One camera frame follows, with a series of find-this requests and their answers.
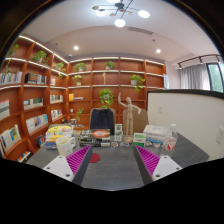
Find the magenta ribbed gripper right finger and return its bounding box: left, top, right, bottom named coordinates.
left=134, top=145, right=182, bottom=185

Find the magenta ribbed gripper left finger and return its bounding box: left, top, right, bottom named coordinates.
left=44, top=145, right=93, bottom=185

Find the clear plastic water bottle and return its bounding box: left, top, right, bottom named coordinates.
left=161, top=124, right=178, bottom=157

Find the white ceramic mug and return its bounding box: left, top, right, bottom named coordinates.
left=56, top=136, right=76, bottom=156

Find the red round coaster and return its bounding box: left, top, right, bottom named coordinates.
left=90, top=153, right=100, bottom=163

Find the green white flat box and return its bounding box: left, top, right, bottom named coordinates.
left=133, top=133, right=146, bottom=147

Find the stack of dark books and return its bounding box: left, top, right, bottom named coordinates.
left=78, top=129, right=111, bottom=147

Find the white box stack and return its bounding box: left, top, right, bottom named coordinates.
left=143, top=125, right=169, bottom=143

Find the stack of colourful books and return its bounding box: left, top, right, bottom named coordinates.
left=45, top=125, right=73, bottom=150

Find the wooden artist mannequin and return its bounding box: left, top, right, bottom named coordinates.
left=118, top=92, right=141, bottom=143

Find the green white small box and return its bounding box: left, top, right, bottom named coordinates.
left=114, top=124, right=123, bottom=142

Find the white partition board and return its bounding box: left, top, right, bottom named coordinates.
left=147, top=89, right=224, bottom=160

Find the green potted plant centre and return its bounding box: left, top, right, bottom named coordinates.
left=99, top=88, right=114, bottom=108

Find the grey curtain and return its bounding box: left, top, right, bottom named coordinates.
left=179, top=64, right=211, bottom=91

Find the ceiling chandelier lamp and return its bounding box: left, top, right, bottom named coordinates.
left=92, top=0, right=150, bottom=28

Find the wooden bookshelf wall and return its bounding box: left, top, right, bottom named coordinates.
left=0, top=36, right=166, bottom=161

